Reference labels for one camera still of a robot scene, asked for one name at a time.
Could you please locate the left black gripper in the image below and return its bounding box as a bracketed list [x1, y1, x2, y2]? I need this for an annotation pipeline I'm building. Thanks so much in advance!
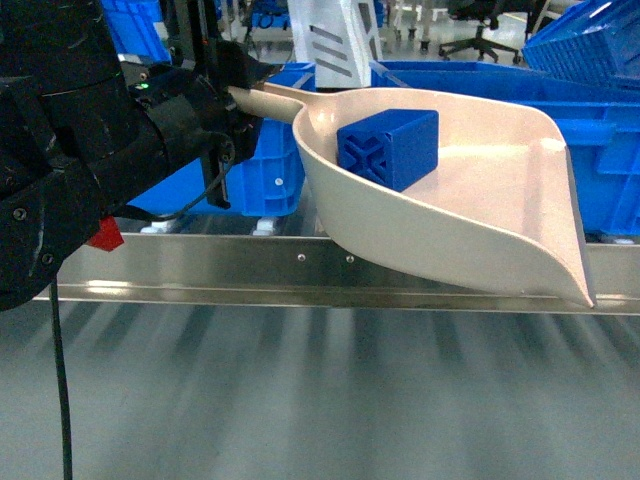
[128, 39, 282, 185]

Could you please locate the blue plastic block part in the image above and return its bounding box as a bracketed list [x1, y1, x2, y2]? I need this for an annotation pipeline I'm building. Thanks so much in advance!
[337, 109, 440, 192]

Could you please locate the beige plastic dustpan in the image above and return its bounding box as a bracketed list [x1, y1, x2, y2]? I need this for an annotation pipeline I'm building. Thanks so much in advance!
[231, 83, 596, 308]

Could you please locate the blue crate left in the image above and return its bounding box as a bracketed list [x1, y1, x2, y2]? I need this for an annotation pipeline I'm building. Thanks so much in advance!
[124, 61, 317, 218]

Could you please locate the black cable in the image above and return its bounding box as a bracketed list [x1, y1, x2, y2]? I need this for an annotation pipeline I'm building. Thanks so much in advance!
[49, 134, 236, 480]

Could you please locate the steel shelf rack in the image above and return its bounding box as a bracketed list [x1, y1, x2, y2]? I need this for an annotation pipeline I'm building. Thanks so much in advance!
[34, 209, 640, 316]

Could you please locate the blue crate centre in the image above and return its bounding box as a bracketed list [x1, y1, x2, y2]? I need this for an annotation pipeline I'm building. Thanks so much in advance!
[370, 61, 639, 236]

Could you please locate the white machine frame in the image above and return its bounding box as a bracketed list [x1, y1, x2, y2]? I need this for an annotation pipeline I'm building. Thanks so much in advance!
[287, 0, 382, 90]

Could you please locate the tilted blue crate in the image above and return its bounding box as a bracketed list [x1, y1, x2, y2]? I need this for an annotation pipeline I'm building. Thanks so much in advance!
[523, 1, 639, 90]

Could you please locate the black office chair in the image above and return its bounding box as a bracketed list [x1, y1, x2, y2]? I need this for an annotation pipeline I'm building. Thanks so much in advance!
[438, 1, 522, 65]

